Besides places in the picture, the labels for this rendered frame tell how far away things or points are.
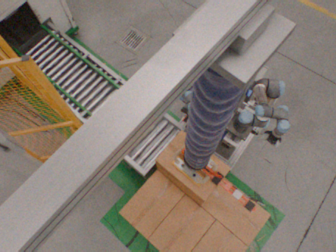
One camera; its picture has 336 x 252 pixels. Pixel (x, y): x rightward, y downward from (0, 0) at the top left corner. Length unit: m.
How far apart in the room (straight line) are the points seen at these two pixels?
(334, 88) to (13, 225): 4.46
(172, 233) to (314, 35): 3.58
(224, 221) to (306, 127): 1.83
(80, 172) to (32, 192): 0.11
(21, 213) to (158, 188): 2.55
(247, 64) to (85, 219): 3.16
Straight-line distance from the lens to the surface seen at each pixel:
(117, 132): 0.69
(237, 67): 0.98
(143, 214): 3.16
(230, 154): 3.67
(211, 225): 3.17
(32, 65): 2.16
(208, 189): 2.79
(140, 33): 4.73
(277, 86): 2.44
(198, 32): 0.81
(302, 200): 4.03
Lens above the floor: 3.68
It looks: 69 degrees down
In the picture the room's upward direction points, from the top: 3 degrees counter-clockwise
